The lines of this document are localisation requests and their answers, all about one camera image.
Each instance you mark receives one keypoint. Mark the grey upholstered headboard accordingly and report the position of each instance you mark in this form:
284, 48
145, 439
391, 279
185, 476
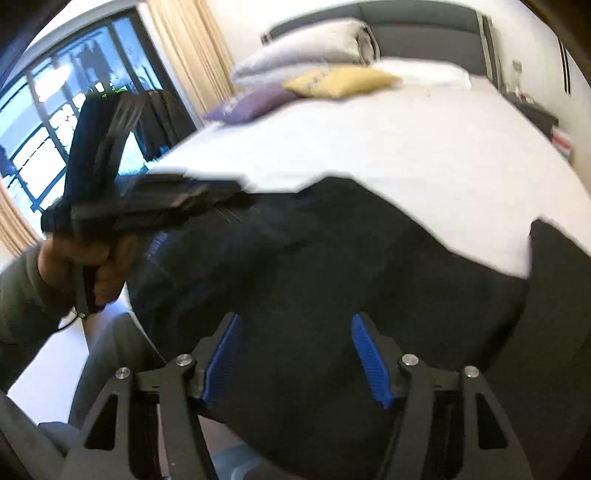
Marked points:
415, 32

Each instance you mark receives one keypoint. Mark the person's left forearm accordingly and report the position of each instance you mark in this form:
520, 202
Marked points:
23, 300

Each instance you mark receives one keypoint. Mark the wall socket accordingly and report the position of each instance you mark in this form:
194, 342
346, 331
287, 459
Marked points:
517, 67

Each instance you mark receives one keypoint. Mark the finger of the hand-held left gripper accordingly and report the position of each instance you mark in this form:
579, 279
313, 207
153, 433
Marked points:
184, 183
184, 213

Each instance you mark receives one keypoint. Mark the folded grey duvet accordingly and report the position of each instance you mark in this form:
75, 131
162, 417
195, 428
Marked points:
300, 50

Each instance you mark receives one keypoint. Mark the purple pillow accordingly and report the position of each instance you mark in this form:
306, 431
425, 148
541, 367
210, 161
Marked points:
251, 104

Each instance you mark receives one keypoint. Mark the beige curtain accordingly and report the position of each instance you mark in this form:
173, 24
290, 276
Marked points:
16, 221
184, 55

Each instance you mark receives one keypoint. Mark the black framed window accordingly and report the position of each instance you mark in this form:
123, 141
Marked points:
46, 101

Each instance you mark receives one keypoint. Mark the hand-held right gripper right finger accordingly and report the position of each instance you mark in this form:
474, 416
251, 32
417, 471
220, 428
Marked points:
369, 364

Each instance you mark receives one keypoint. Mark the yellow pillow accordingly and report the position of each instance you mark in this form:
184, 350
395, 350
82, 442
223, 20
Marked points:
341, 81

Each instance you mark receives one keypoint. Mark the black pants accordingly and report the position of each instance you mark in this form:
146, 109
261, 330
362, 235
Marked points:
323, 277

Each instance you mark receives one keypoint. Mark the person's left hand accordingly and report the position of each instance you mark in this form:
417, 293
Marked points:
57, 263

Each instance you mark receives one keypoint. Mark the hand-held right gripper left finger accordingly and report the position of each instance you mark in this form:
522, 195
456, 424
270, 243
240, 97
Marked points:
224, 364

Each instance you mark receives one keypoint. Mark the bed with white sheet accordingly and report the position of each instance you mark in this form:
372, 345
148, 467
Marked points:
392, 138

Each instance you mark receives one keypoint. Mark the hanging black clothes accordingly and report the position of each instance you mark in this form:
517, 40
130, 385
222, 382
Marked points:
161, 120

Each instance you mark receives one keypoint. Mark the dark grey nightstand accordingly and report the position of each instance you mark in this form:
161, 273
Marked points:
531, 115

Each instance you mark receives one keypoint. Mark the person's grey trousers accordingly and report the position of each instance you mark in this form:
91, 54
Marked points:
115, 350

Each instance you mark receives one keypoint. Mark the white pillow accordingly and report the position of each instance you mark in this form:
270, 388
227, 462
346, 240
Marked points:
425, 71

